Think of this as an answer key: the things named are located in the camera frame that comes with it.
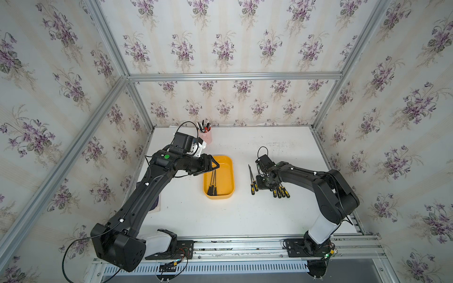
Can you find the pink pen cup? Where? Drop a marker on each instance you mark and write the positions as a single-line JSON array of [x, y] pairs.
[[206, 136]]

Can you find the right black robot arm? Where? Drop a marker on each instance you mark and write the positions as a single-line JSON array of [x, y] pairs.
[[335, 197]]

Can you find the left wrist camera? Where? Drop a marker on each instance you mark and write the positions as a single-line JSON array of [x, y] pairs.
[[188, 145]]

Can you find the dark blue notebook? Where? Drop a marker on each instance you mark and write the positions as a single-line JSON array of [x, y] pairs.
[[156, 205]]

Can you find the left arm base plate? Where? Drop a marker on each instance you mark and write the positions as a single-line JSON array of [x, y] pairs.
[[181, 249]]

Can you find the yellow plastic storage tray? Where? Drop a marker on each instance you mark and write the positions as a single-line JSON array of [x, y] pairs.
[[225, 179]]

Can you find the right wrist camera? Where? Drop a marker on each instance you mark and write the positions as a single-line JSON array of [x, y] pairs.
[[264, 163]]

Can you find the pens in cup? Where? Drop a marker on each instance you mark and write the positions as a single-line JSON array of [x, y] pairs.
[[203, 126]]

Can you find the aluminium mounting rail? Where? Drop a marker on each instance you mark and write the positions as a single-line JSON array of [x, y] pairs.
[[351, 246]]

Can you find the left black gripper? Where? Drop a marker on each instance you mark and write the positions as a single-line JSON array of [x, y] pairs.
[[205, 164]]

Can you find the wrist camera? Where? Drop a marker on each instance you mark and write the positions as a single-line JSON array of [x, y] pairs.
[[188, 145], [264, 163]]

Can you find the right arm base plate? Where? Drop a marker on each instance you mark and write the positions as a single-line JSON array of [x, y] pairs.
[[301, 248]]

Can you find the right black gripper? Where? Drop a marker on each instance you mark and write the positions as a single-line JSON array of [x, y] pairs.
[[260, 186]]

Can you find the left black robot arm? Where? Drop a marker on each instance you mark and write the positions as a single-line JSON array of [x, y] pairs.
[[116, 241]]

